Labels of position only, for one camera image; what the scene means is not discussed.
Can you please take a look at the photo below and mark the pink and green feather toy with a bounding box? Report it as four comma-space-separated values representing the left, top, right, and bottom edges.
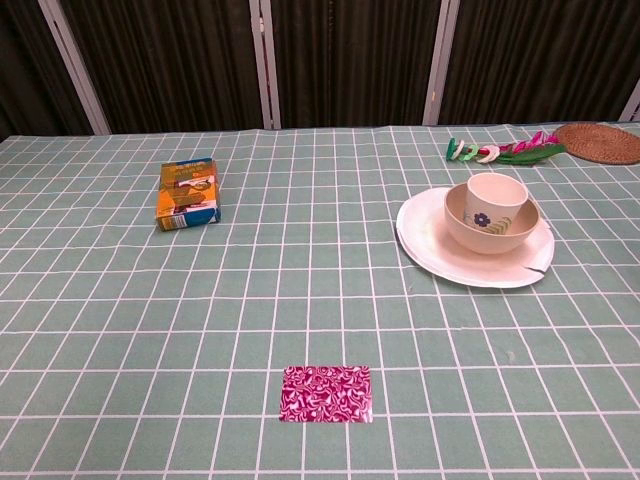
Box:
445, 130, 568, 167

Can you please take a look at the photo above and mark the round woven rattan coaster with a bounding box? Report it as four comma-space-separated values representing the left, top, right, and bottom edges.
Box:
554, 121, 640, 165

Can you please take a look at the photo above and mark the green grid tablecloth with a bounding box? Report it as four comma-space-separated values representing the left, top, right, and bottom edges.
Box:
0, 120, 640, 480

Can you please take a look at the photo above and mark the white-framed dark folding screen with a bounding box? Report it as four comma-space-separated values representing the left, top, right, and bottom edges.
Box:
0, 0, 640, 137

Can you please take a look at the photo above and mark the orange and blue snack box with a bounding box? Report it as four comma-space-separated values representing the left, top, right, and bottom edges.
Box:
152, 158, 223, 232

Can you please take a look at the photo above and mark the white cracked plate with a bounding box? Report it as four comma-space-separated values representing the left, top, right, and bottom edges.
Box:
395, 186, 557, 289

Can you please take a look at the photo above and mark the magenta patterned card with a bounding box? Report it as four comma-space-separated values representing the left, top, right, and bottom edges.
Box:
278, 365, 375, 424

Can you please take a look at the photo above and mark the small white flower-print cup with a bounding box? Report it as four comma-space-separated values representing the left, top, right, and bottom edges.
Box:
464, 172, 530, 236

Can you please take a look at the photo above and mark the beige bowl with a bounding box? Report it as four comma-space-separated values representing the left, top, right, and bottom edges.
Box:
443, 183, 542, 255

